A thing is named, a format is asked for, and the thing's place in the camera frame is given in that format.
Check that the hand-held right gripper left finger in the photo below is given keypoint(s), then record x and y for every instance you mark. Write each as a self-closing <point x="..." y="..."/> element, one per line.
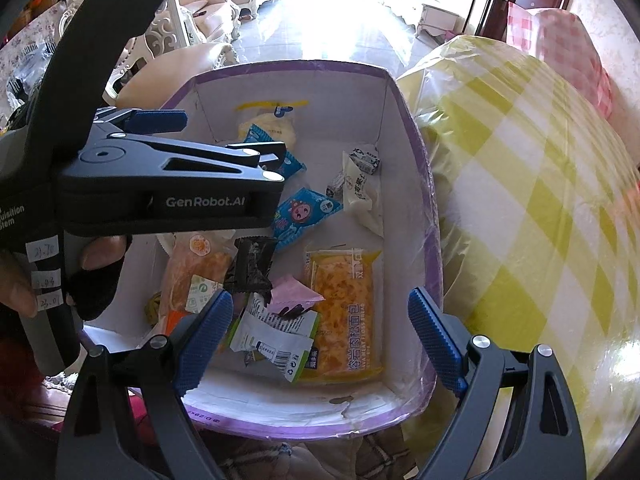
<point x="205" y="340"/>

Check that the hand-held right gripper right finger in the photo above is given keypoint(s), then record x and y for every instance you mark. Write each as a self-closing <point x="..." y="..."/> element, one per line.
<point x="435" y="340"/>

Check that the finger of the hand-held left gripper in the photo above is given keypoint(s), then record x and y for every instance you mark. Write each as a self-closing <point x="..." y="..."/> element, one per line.
<point x="210" y="157"/>
<point x="157" y="121"/>

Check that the orange bread packet red label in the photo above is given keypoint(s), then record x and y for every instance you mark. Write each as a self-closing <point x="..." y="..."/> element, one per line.
<point x="200" y="265"/>

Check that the pale bread packet yellow strip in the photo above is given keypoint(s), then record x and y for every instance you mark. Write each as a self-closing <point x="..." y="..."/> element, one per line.
<point x="267" y="122"/>

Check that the white green snack packet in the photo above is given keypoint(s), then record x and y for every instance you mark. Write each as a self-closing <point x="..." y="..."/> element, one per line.
<point x="272" y="340"/>

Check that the black snack packet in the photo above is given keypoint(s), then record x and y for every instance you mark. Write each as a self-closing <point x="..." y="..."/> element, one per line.
<point x="252" y="260"/>

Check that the blue cartoon snack packet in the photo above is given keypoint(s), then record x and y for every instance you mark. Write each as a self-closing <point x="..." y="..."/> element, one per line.
<point x="300" y="215"/>
<point x="294" y="163"/>

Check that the pink snack packet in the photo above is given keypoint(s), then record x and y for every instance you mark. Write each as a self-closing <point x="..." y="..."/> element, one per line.
<point x="295" y="292"/>

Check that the small blue white candy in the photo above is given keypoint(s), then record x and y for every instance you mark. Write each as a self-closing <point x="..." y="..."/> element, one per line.
<point x="367" y="159"/>
<point x="335" y="184"/>

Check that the purple rimmed cardboard box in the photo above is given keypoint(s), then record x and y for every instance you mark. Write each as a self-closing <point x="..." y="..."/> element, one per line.
<point x="325" y="100"/>

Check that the white cream snack packet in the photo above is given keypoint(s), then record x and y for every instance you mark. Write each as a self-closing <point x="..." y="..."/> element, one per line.
<point x="357" y="190"/>

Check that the person's left hand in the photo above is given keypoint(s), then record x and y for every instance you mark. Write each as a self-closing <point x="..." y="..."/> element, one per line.
<point x="100" y="255"/>

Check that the beige upholstered chair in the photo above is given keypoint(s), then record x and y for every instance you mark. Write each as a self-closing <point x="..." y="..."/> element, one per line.
<point x="190" y="60"/>

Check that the floral cloth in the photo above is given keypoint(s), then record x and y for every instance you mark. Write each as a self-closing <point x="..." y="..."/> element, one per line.
<point x="30" y="35"/>

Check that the yellow checked tablecloth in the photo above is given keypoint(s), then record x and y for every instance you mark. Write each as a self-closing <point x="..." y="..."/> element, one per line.
<point x="525" y="210"/>

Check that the white television cabinet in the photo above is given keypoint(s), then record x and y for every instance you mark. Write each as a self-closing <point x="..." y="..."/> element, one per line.
<point x="435" y="15"/>

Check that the pink checked cover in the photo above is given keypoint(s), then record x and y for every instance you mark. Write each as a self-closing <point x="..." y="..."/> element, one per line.
<point x="565" y="45"/>

